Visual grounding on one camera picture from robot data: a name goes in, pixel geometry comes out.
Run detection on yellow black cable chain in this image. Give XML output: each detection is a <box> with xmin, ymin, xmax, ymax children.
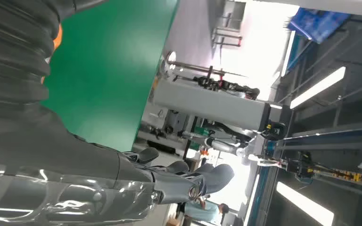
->
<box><xmin>305</xmin><ymin>167</ymin><xmax>362</xmax><ymax>183</ymax></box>

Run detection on ceiling light panel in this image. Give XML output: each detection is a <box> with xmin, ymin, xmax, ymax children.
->
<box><xmin>289</xmin><ymin>66</ymin><xmax>347</xmax><ymax>110</ymax></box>
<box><xmin>276</xmin><ymin>181</ymin><xmax>335</xmax><ymax>226</ymax></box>

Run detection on chrome stanchion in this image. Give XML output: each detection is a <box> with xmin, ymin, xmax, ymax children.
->
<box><xmin>165</xmin><ymin>50</ymin><xmax>248</xmax><ymax>79</ymax></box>

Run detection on metal frame rack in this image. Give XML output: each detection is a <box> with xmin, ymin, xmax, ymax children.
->
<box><xmin>211</xmin><ymin>12</ymin><xmax>245</xmax><ymax>48</ymax></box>

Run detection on person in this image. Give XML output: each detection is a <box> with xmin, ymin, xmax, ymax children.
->
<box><xmin>183</xmin><ymin>199</ymin><xmax>230</xmax><ymax>226</ymax></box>

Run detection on grey robot stand machine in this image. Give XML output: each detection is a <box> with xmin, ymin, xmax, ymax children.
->
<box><xmin>149</xmin><ymin>78</ymin><xmax>291</xmax><ymax>141</ymax></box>

